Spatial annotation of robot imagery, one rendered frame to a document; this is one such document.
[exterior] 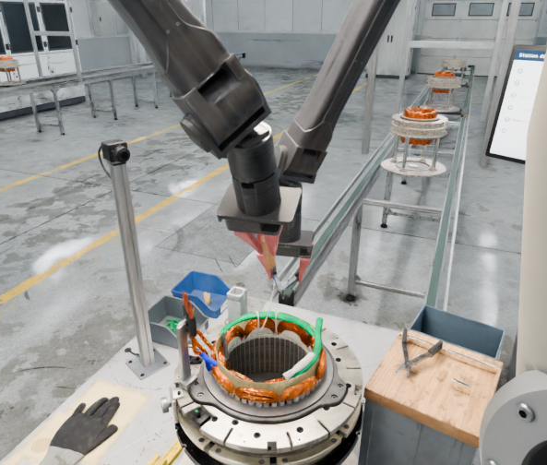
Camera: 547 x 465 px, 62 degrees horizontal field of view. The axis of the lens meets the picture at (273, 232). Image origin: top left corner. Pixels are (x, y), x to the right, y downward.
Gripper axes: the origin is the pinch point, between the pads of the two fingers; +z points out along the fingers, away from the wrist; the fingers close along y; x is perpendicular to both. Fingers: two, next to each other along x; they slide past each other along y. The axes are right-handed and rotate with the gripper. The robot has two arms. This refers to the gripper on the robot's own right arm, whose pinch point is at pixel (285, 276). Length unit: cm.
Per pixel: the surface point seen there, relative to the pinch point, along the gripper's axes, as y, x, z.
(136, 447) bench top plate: 30, 15, 39
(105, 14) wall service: 666, -1125, -26
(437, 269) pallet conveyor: -46, -82, 42
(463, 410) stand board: -32.5, 18.9, 9.9
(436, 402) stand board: -28.5, 18.1, 10.0
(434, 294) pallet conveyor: -42, -64, 42
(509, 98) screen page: -56, -75, -23
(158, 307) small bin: 44, -28, 34
